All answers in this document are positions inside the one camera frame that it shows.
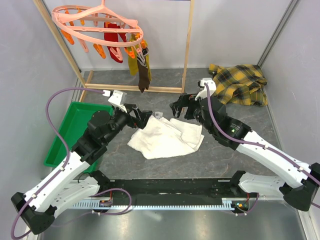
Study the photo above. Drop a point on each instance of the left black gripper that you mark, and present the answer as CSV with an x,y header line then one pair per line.
x,y
142,117

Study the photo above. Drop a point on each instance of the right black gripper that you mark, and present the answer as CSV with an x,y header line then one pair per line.
x,y
185,100

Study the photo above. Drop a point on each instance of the brown striped sock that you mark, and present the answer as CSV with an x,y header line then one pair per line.
x,y
143,75

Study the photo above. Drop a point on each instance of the mustard yellow sock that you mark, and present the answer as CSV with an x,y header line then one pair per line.
x,y
132,62

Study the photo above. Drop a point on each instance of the red sock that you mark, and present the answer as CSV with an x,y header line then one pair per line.
x,y
115,54

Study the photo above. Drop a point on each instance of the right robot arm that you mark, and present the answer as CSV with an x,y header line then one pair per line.
x,y
296,181

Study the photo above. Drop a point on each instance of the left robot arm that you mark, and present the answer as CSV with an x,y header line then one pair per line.
x,y
41,205

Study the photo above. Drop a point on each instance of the pink round clip hanger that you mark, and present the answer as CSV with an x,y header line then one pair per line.
x,y
86,24

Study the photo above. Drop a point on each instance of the white folded towel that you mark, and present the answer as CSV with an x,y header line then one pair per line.
x,y
162,138

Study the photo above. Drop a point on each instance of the green plastic bin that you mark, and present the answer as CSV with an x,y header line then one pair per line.
x,y
72,128

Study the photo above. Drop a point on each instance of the yellow plaid shirt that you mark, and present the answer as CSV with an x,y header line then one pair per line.
x,y
241,84

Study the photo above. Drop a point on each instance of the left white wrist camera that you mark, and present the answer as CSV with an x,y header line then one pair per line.
x,y
116,98

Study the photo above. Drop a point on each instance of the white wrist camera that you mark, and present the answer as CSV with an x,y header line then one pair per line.
x,y
116,98
208,88

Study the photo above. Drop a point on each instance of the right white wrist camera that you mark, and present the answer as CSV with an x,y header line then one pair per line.
x,y
208,88

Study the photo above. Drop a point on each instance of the wooden hanger stand frame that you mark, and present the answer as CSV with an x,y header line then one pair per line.
x,y
87,83

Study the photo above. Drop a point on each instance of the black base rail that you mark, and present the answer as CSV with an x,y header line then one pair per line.
x,y
180,191

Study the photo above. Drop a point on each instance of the slotted aluminium cable duct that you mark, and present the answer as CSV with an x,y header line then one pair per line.
x,y
95,204

